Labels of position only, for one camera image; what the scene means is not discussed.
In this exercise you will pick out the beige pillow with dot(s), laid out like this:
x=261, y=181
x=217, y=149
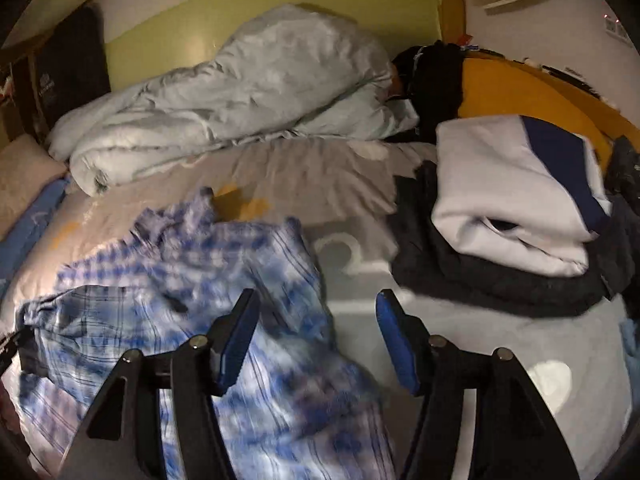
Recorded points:
x=25, y=175

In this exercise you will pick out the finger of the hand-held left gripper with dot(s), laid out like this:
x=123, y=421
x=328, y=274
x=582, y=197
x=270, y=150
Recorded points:
x=12, y=346

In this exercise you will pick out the blue plaid shirt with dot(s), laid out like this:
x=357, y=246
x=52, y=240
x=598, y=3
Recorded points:
x=125, y=320

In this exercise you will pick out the dark cloth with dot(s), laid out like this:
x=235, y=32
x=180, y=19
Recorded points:
x=440, y=85

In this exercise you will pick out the wooden bed frame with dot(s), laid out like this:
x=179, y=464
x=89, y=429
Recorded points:
x=510, y=90

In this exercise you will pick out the white and navy sweatshirt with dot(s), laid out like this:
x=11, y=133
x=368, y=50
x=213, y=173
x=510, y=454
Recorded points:
x=490, y=185

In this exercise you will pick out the dark jeans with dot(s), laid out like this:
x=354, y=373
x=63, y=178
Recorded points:
x=625, y=165

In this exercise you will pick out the blue pillow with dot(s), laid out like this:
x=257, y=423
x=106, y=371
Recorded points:
x=25, y=230

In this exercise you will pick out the light grey duvet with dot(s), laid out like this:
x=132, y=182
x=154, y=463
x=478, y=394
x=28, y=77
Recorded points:
x=250, y=85

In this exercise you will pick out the light blue sweater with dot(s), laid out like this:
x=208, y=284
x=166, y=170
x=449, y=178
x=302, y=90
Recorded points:
x=631, y=340

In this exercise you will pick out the grey printed bed sheet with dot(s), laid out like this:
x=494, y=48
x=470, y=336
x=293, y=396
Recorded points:
x=350, y=185

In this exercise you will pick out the dark grey garment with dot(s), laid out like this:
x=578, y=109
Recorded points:
x=620, y=250

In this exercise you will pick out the black hanging bag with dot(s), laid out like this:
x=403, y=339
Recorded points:
x=70, y=70

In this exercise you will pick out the black puffer jacket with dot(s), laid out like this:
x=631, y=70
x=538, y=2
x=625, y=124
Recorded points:
x=450, y=280

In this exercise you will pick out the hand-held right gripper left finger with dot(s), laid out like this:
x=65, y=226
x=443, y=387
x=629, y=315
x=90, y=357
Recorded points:
x=237, y=350

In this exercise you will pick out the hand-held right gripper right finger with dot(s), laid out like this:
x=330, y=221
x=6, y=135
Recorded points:
x=397, y=345

